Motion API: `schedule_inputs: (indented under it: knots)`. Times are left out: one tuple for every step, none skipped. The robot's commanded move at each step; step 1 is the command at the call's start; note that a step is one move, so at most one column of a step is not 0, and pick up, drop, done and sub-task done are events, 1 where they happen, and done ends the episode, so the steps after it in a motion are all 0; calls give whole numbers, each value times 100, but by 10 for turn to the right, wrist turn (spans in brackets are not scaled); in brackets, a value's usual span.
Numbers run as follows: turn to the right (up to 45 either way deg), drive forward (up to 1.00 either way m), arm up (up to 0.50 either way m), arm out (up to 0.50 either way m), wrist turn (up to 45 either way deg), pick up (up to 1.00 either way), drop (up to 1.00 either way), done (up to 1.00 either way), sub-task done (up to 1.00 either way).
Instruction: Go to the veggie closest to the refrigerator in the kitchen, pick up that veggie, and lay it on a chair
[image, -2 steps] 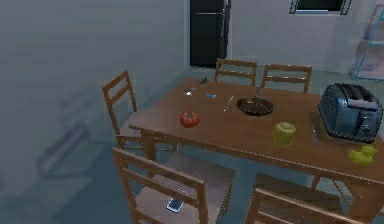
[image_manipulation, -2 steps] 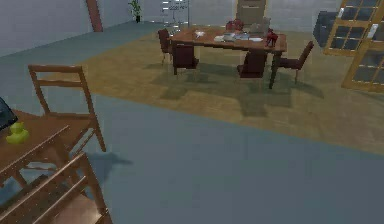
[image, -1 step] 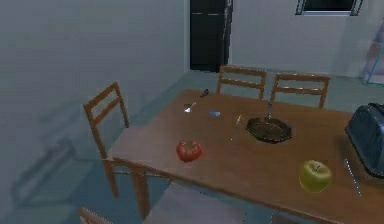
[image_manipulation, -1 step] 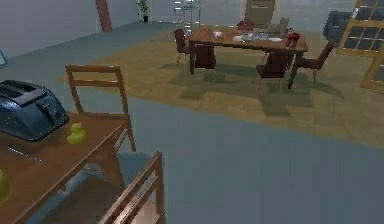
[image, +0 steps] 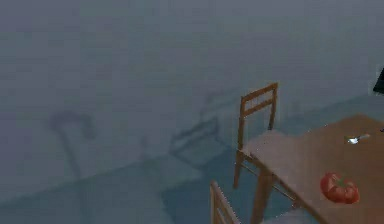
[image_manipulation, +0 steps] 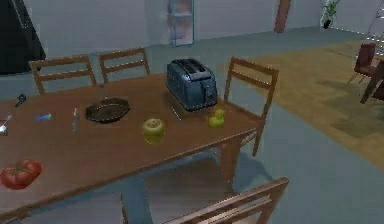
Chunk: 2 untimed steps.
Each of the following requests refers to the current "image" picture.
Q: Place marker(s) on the brown wooden chair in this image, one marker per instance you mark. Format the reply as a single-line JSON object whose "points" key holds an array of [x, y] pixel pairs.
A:
{"points": [[258, 100], [218, 203]]}

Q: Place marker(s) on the brown wooden table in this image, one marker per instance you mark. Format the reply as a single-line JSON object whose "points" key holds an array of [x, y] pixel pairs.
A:
{"points": [[316, 156]]}

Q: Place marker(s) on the red tomato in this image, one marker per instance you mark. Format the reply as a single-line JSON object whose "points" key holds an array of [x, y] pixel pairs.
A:
{"points": [[338, 190]]}

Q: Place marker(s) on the silver spoon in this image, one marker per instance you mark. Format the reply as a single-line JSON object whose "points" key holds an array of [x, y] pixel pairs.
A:
{"points": [[356, 139]]}

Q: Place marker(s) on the black flat object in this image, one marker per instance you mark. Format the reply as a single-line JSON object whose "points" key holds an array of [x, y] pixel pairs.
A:
{"points": [[380, 83]]}

